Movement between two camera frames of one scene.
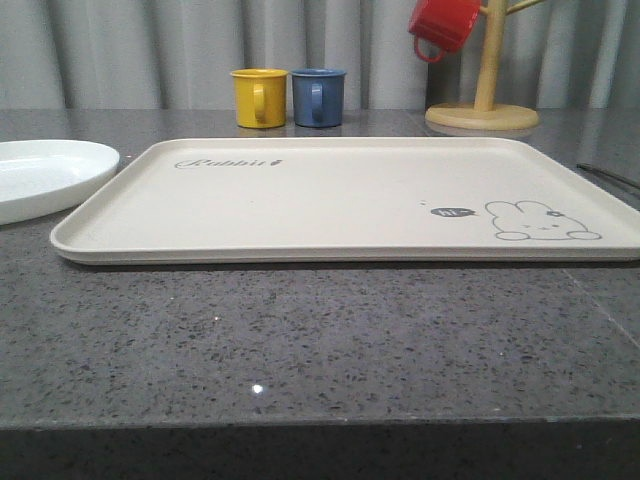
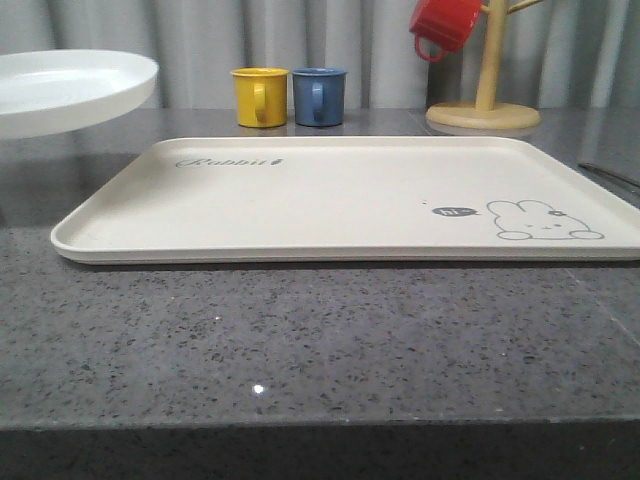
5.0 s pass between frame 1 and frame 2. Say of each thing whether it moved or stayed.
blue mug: stayed
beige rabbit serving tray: stayed
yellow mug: stayed
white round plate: moved
